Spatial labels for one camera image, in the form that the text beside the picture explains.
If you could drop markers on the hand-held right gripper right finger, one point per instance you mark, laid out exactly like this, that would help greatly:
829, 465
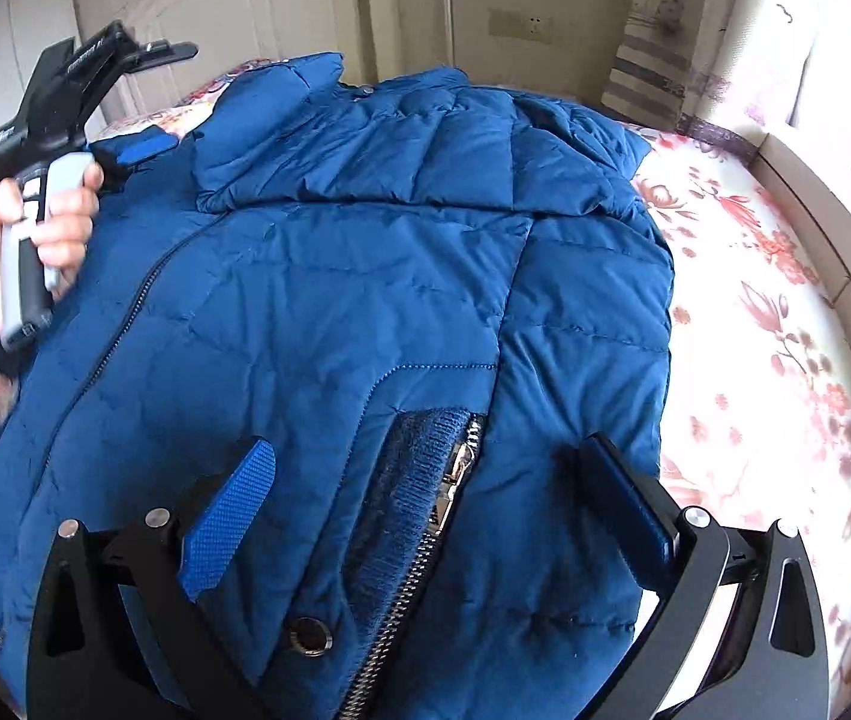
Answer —
639, 499

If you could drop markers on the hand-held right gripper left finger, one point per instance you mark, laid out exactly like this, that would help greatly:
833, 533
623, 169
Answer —
230, 517

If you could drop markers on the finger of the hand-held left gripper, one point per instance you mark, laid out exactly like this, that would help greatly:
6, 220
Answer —
144, 147
166, 51

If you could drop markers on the blue down jacket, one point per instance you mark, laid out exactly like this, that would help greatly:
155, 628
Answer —
320, 277

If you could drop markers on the person's left hand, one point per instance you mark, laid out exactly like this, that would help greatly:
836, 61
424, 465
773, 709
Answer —
69, 225

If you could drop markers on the white headboard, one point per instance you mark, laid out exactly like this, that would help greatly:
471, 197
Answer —
230, 7

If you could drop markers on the floral bed sheet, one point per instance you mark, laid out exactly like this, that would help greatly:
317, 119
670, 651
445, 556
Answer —
755, 360

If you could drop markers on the thin metal rod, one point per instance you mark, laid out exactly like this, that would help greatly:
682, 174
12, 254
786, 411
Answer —
446, 0

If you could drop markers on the beige window ledge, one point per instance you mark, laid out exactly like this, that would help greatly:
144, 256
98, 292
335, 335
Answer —
830, 217

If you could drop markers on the striped grey cloth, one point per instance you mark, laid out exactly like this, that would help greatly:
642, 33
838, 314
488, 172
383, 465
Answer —
650, 82

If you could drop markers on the floral curtain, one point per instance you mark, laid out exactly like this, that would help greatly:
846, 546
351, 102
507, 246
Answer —
755, 30

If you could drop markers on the beige wall socket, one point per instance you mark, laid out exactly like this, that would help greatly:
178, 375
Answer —
523, 24

